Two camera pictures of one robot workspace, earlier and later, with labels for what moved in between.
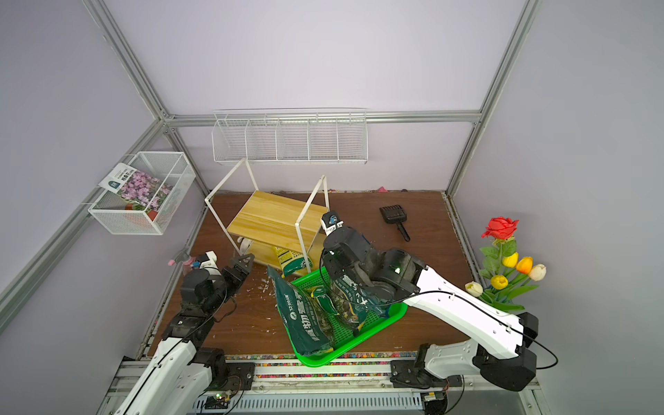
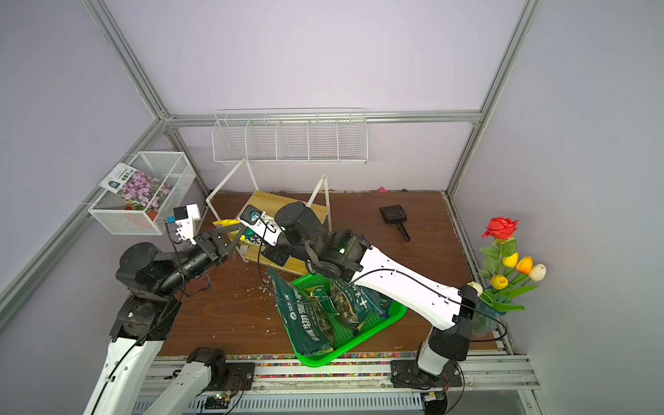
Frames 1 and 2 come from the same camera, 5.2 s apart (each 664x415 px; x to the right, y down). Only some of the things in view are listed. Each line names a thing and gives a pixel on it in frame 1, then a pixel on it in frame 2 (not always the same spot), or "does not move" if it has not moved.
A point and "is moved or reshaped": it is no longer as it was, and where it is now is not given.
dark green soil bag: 303,322 does not move
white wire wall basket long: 334,136 does not move
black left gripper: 237,278 to 204,239
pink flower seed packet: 137,187 does not move
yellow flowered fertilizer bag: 290,262 is moved or reshaped
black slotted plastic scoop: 395,214 does not move
